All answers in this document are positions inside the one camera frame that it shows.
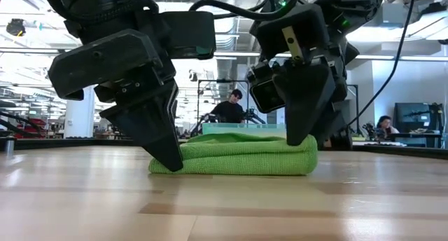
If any teal plastic basket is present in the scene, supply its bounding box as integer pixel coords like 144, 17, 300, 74
202, 123, 288, 139

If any white building column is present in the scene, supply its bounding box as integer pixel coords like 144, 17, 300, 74
64, 86, 96, 139

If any green microfiber towel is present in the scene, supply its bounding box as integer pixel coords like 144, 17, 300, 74
148, 132, 319, 176

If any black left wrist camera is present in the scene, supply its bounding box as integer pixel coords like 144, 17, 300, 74
160, 11, 217, 60

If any silver ventilation duct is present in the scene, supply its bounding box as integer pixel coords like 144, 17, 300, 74
213, 18, 242, 81

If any silver metal post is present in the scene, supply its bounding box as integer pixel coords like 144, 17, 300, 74
0, 135, 17, 156

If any black ceiling camera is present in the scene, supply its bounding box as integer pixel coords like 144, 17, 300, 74
6, 18, 26, 37

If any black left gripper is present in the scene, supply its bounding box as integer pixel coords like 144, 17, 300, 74
48, 1, 185, 172

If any thin black cable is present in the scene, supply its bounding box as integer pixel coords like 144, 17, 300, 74
346, 0, 417, 127

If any person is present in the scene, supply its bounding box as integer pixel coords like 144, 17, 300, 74
374, 115, 400, 140
209, 89, 246, 125

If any dark wall monitor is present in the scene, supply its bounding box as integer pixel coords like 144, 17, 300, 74
392, 102, 445, 136

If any black left wrist camera cable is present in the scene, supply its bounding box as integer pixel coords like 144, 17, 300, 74
188, 0, 302, 21

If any black metal frame rig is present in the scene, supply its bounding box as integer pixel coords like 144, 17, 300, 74
346, 83, 361, 137
197, 78, 250, 125

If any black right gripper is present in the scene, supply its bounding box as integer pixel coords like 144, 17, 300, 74
248, 3, 361, 146

